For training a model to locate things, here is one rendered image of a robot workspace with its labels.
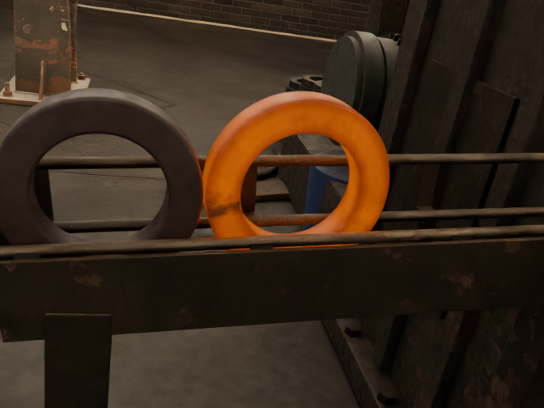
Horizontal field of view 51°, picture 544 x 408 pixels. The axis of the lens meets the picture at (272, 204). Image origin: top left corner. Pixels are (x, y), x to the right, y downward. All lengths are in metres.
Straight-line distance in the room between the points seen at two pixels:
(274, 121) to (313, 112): 0.04
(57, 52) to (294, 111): 2.62
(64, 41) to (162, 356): 2.02
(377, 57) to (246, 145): 1.35
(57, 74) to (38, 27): 0.23
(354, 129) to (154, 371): 0.91
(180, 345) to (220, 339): 0.10
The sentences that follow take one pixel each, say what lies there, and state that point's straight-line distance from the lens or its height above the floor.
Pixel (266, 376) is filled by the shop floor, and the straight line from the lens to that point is 1.36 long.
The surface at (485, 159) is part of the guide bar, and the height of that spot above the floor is 0.70.
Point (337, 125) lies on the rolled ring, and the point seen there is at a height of 0.74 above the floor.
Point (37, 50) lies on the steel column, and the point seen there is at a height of 0.24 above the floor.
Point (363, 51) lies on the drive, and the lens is 1.84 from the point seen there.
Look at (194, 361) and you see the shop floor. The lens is 1.37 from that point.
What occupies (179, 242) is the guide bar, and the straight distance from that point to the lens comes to 0.53.
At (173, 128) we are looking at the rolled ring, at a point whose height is 0.73.
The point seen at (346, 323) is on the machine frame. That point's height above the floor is 0.07.
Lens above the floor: 0.88
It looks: 24 degrees down
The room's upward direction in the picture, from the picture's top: 10 degrees clockwise
